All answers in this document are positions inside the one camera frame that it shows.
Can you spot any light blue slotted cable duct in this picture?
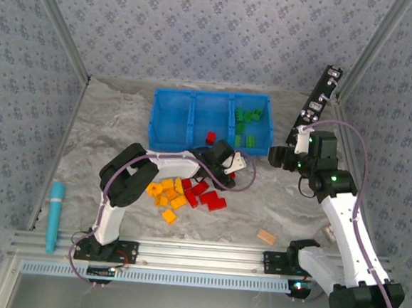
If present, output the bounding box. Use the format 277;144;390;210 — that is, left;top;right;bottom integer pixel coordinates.
19;257;295;296

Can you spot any orange round lego ring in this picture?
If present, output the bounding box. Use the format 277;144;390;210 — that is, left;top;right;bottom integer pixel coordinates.
145;181;164;198

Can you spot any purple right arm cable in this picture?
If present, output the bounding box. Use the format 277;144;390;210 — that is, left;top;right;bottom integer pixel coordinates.
288;117;412;308

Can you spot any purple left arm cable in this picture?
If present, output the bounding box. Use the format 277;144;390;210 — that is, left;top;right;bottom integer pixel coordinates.
65;139;259;300

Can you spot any orange square lego brick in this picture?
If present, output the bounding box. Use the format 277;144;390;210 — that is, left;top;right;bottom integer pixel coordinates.
161;208;179;225

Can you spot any orange curved lego brick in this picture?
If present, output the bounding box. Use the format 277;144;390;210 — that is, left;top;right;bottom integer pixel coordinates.
173;176;186;196

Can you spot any small wooden block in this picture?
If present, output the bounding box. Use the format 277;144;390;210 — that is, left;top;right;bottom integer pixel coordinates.
255;229;278;247

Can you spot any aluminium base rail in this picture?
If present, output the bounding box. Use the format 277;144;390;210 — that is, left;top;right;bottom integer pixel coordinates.
7;226;397;287

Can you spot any black panel with metal fittings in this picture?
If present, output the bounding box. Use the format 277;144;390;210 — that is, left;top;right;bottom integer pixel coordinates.
286;62;345;150

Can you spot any aluminium frame leg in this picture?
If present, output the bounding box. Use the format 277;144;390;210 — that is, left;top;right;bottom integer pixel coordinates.
0;254;23;308

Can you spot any teal cylindrical tool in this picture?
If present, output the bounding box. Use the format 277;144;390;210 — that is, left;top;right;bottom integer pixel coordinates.
44;180;67;255

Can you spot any aluminium frame post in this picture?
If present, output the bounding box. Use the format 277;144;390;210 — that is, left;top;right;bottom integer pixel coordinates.
337;0;412;105
17;0;97;83

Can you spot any blue three-compartment plastic bin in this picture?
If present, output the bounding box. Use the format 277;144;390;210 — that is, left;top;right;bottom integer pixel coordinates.
145;85;278;161

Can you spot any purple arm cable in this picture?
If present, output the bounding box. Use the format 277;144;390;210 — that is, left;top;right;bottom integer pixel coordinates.
65;139;259;300
288;117;412;308

